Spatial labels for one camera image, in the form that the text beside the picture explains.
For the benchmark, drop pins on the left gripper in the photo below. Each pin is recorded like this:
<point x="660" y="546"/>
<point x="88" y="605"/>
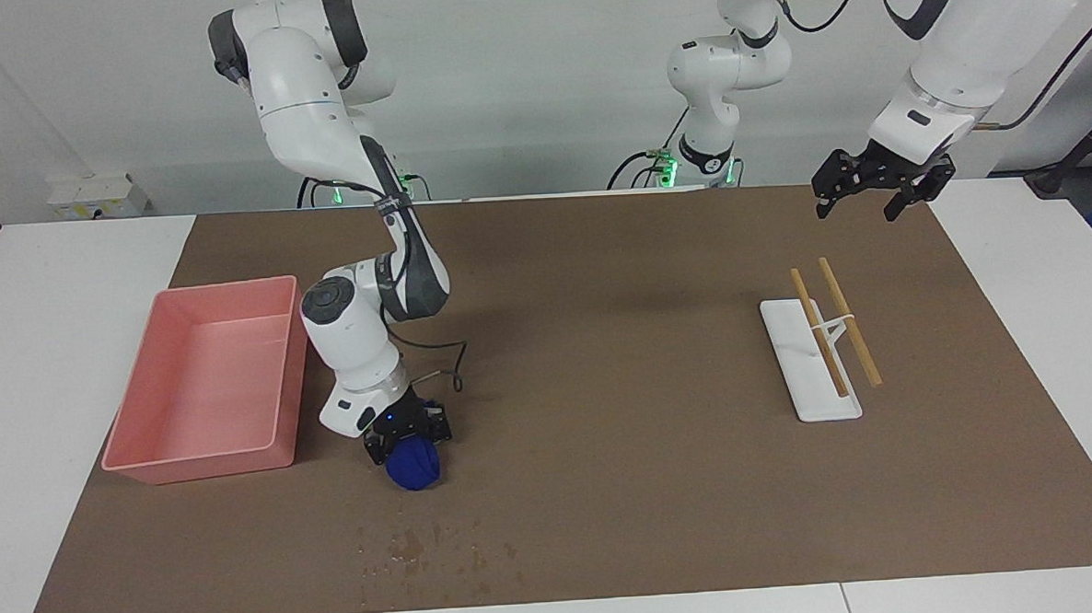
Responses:
<point x="895" y="170"/>

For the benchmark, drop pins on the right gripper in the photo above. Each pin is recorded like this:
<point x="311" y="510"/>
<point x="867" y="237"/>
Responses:
<point x="405" y="417"/>

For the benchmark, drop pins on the blue towel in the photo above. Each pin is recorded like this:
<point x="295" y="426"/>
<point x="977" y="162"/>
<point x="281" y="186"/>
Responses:
<point x="414" y="464"/>

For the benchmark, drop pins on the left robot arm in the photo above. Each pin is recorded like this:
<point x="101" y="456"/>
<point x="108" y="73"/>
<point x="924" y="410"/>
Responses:
<point x="976" y="30"/>

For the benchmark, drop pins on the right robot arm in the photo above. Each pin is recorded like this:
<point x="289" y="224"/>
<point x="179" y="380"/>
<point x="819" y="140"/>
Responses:
<point x="344" y="329"/>

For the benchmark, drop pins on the spilled water drops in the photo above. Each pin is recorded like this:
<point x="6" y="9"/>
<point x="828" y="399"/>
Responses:
<point x="428" y="551"/>

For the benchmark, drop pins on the wooden chopstick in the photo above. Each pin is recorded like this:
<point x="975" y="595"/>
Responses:
<point x="819" y="331"/>
<point x="853" y="325"/>

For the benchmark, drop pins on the white chopstick rack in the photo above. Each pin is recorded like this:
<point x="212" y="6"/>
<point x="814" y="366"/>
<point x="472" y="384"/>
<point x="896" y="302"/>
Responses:
<point x="811" y="369"/>

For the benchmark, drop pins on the pink plastic tray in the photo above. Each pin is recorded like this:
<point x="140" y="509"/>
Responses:
<point x="208" y="386"/>

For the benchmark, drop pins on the white socket box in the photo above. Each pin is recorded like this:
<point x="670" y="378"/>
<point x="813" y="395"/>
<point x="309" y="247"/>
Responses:
<point x="97" y="197"/>

